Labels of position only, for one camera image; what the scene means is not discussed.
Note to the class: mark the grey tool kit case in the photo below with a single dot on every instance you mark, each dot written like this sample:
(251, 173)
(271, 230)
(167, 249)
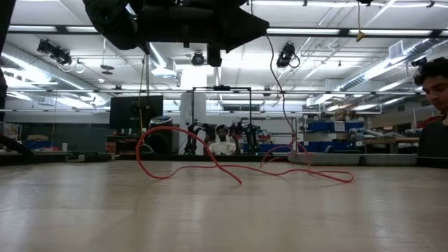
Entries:
(350, 159)

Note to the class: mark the person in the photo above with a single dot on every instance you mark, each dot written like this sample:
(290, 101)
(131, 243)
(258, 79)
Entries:
(222, 147)
(434, 84)

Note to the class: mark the black ceiling light bar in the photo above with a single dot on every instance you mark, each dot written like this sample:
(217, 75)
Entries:
(344, 32)

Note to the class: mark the thin black station frame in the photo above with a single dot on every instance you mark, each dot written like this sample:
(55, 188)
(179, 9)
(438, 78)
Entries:
(221, 87)

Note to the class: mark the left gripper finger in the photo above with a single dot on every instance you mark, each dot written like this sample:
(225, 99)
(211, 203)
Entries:
(246, 29)

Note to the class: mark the yellow hanging hook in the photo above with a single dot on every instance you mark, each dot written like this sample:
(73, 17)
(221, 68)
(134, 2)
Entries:
(360, 35)

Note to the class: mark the wooden workbench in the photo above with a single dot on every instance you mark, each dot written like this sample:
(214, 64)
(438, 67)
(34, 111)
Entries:
(392, 140)

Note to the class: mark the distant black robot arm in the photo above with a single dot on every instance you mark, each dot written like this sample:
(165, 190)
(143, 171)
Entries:
(248, 134)
(192, 134)

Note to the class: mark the black ceiling camera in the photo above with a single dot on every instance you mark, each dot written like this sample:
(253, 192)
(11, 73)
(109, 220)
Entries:
(285, 54)
(419, 62)
(197, 59)
(56, 52)

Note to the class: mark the blue storage bin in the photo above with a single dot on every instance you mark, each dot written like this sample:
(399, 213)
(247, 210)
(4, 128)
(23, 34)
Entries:
(329, 126)
(343, 145)

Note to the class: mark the black monitor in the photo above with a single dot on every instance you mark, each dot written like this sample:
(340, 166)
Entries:
(134, 112)

